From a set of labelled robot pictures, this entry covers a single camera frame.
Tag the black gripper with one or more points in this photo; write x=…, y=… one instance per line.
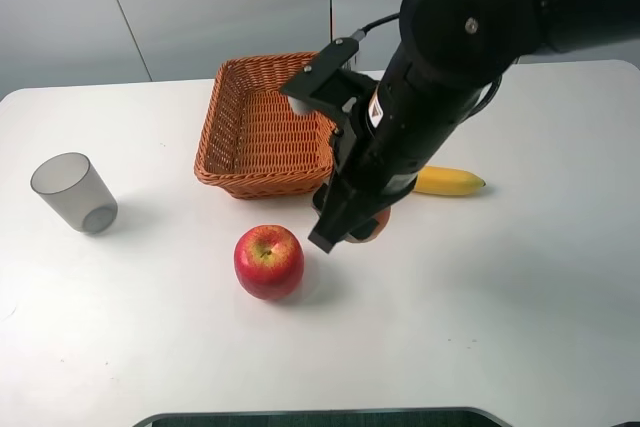
x=381, y=143

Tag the orange round fruit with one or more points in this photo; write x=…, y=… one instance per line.
x=376, y=230

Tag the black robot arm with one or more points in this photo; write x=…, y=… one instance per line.
x=449, y=51

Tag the orange wicker basket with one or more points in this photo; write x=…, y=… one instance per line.
x=252, y=145

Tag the red apple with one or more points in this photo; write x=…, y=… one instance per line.
x=269, y=262

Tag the yellow banana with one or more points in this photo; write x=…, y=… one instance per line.
x=442, y=181

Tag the grey translucent plastic cup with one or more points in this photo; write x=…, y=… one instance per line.
x=71, y=186

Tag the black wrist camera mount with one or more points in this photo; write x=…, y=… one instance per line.
x=326, y=84

